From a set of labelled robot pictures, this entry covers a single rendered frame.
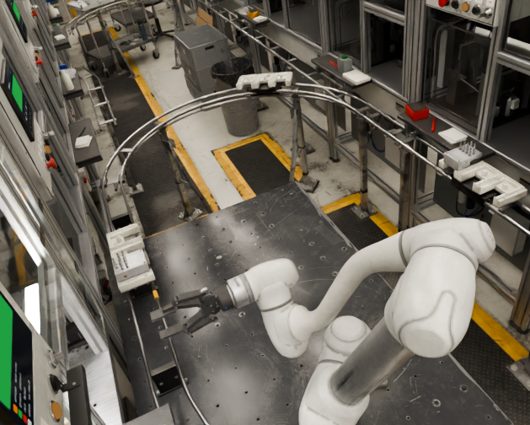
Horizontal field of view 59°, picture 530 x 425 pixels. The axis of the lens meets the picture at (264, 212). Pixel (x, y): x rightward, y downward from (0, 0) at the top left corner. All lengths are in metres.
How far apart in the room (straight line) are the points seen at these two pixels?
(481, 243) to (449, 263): 0.10
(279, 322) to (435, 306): 0.59
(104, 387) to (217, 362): 0.43
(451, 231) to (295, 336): 0.56
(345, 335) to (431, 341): 0.58
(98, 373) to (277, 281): 0.66
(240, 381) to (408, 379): 0.57
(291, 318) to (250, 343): 0.49
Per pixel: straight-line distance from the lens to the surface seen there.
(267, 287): 1.37
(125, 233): 2.19
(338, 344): 1.48
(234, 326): 1.90
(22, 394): 0.81
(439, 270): 0.96
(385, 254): 1.13
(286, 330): 1.38
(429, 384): 1.73
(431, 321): 0.91
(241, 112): 4.28
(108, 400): 1.59
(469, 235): 1.04
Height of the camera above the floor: 2.16
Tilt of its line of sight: 39 degrees down
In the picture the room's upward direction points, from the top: 11 degrees counter-clockwise
